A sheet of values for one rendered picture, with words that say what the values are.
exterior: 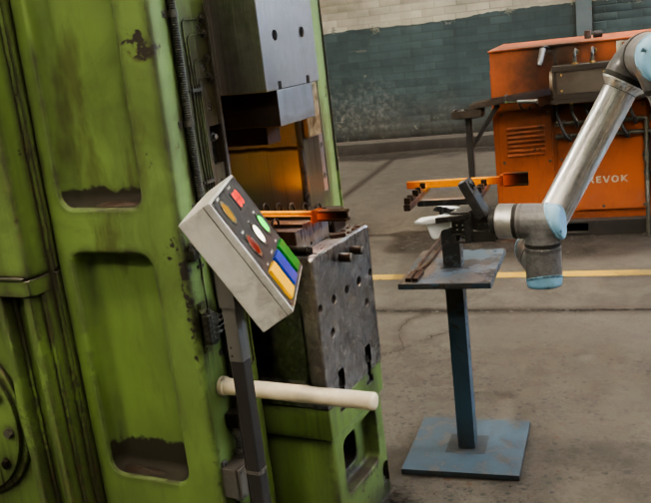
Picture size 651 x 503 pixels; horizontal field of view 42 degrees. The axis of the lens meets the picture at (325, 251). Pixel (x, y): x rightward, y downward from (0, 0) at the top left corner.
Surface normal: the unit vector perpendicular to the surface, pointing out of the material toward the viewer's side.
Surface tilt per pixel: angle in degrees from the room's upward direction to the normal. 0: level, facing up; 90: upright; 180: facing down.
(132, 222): 90
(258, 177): 90
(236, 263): 90
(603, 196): 90
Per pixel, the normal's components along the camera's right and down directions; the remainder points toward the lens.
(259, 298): -0.03, 0.25
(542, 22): -0.29, 0.25
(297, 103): 0.89, 0.01
